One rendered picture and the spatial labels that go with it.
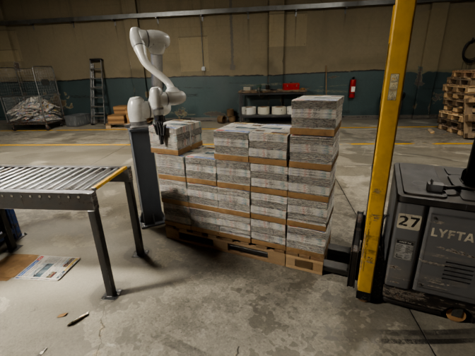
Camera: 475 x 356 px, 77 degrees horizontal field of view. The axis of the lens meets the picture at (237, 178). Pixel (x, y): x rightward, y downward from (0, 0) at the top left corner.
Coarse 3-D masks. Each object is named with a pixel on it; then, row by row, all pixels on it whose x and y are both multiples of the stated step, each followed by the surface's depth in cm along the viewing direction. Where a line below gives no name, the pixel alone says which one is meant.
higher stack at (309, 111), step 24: (312, 96) 212; (336, 96) 206; (312, 120) 191; (336, 120) 189; (312, 144) 196; (336, 144) 207; (312, 192) 206; (288, 216) 221; (312, 216) 213; (288, 240) 227; (312, 240) 220; (288, 264) 235; (312, 264) 226
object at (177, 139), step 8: (152, 128) 246; (168, 128) 239; (176, 128) 238; (184, 128) 247; (152, 136) 250; (168, 136) 242; (176, 136) 239; (184, 136) 249; (152, 144) 253; (168, 144) 245; (176, 144) 242; (184, 144) 251
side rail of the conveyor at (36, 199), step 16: (0, 192) 190; (16, 192) 188; (32, 192) 187; (48, 192) 186; (64, 192) 185; (80, 192) 185; (16, 208) 193; (32, 208) 191; (48, 208) 190; (64, 208) 189; (80, 208) 187; (96, 208) 188
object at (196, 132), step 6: (174, 120) 271; (180, 120) 270; (186, 120) 270; (192, 120) 270; (192, 126) 257; (198, 126) 264; (192, 132) 258; (198, 132) 266; (192, 138) 260; (198, 138) 268
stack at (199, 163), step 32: (160, 160) 254; (192, 160) 241; (224, 160) 229; (192, 192) 251; (224, 192) 238; (256, 192) 227; (192, 224) 263; (224, 224) 248; (256, 224) 235; (256, 256) 247
